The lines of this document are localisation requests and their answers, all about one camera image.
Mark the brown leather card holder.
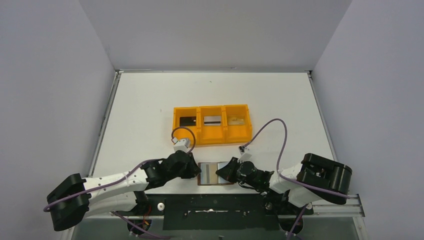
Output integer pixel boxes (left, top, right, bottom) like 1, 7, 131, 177
197, 161, 234, 186

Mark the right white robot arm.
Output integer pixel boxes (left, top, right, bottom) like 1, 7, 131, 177
216, 153, 353, 208

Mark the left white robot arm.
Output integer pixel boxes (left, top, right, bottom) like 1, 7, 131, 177
43, 150, 202, 232

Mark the black VIP card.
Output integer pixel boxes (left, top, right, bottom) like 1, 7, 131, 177
179, 116, 197, 127

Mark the white magnetic stripe card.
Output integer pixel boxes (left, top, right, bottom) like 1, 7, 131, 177
203, 115, 222, 126

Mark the middle yellow bin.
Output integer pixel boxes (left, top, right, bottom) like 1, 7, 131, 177
199, 105, 227, 145

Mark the yellow bin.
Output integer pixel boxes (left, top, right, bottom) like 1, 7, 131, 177
224, 104, 253, 144
199, 105, 227, 145
172, 107, 201, 146

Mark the left yellow bin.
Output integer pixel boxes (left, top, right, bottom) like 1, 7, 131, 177
172, 107, 201, 146

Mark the right yellow bin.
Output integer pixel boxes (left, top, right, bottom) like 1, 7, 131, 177
224, 104, 253, 144

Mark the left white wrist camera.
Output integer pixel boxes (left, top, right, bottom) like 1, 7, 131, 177
171, 137, 191, 153

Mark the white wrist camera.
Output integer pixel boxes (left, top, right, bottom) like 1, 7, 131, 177
171, 137, 191, 153
238, 145, 252, 163

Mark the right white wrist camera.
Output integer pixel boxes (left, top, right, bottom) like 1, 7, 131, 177
238, 145, 252, 163

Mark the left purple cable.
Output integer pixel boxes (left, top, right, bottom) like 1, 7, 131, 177
43, 126, 197, 213

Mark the purple cable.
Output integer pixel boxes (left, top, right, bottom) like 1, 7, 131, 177
240, 118, 354, 200
43, 126, 197, 213

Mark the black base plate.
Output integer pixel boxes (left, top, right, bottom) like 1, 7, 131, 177
123, 193, 302, 231

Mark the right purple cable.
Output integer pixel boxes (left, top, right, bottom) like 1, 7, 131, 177
240, 118, 354, 200

